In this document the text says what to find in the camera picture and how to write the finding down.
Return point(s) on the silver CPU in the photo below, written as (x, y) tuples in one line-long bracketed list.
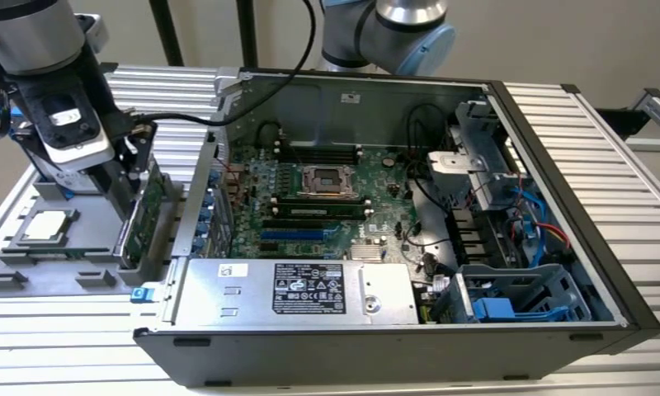
[(45, 226)]

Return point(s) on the CPU socket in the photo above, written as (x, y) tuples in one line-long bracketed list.
[(326, 179)]

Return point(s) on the green RAM stick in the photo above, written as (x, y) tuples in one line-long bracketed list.
[(313, 212)]

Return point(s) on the coin cell battery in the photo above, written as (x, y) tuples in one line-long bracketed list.
[(388, 161)]

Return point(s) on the grey parts rack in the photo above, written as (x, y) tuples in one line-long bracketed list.
[(88, 247)]

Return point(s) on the blue slot latch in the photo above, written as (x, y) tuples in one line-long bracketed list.
[(215, 177), (200, 229), (203, 215), (208, 200), (197, 243)]

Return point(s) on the short black expansion slot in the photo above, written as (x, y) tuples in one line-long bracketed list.
[(269, 246)]

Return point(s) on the silver power supply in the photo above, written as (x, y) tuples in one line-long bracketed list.
[(252, 297)]

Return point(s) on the silver chipset heat sink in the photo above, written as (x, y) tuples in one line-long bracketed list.
[(368, 253)]

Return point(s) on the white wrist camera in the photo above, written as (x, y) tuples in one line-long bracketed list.
[(79, 152)]

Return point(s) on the black metal post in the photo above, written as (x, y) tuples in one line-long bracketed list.
[(247, 33), (167, 33)]

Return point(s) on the graphics card with black cooler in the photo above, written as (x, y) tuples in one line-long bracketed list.
[(148, 214)]

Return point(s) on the green motherboard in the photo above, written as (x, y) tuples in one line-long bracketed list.
[(384, 194)]

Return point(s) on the blue drive carrier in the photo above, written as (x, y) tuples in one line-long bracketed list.
[(492, 309)]

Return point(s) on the metal drive cage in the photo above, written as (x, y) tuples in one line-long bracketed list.
[(490, 165)]

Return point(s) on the long black expansion slot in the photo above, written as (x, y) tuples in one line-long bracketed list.
[(296, 224)]

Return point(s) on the blue case latch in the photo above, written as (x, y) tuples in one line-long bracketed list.
[(141, 295)]

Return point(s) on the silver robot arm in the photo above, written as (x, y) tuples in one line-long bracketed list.
[(32, 37)]

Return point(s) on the black grey PC case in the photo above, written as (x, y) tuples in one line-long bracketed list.
[(363, 354)]

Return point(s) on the hard disk in blue carrier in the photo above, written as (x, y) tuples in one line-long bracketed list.
[(76, 181)]

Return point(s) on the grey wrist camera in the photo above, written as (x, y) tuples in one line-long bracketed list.
[(96, 35)]

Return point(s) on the grey plastic disk bay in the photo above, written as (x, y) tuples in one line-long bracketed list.
[(506, 280)]

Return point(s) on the blue expansion slot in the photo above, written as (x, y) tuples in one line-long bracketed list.
[(293, 235)]

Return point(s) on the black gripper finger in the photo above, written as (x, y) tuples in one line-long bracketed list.
[(147, 148), (131, 161)]

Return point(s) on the white barcode sticker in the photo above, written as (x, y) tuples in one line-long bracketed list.
[(351, 98)]

